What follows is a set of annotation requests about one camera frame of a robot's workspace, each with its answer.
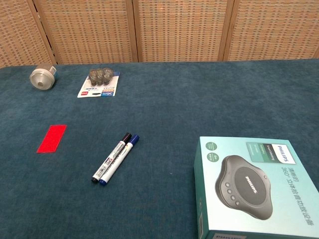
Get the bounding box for blue felt table cover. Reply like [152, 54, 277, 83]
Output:
[0, 57, 319, 239]

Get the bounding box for Philips speakerphone box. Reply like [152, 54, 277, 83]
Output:
[193, 136, 319, 239]

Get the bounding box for black whiteboard marker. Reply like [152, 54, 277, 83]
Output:
[91, 132, 133, 184]

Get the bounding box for red flat card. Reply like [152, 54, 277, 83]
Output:
[36, 124, 67, 154]

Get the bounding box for blue whiteboard marker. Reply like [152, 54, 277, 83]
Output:
[99, 134, 140, 186]

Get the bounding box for clear plastic jar white lid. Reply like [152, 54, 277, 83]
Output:
[29, 63, 58, 90]

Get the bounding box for white and blue product package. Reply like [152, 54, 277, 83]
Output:
[77, 67, 121, 99]

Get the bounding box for woven bamboo folding screen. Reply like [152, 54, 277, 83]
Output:
[0, 0, 319, 68]

